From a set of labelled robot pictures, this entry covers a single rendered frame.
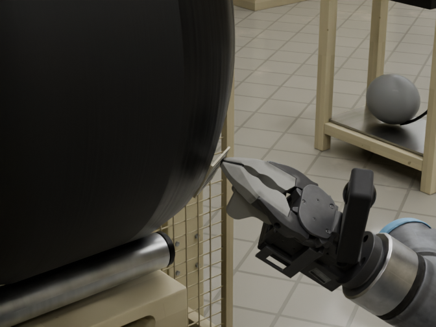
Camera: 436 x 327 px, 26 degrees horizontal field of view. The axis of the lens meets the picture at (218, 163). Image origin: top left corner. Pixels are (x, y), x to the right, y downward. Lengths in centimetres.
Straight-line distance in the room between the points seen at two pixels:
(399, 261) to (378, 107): 263
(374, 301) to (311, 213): 13
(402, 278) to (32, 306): 42
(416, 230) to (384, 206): 215
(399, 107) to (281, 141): 56
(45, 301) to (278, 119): 320
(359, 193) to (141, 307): 29
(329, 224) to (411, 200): 241
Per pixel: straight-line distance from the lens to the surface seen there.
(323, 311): 276
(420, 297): 112
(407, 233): 126
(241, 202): 106
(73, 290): 108
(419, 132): 375
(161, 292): 115
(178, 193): 100
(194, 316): 208
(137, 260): 112
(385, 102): 369
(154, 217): 102
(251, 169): 105
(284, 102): 441
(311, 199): 108
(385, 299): 111
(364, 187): 102
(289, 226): 104
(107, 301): 113
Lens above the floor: 145
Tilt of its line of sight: 23 degrees down
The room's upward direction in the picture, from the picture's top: straight up
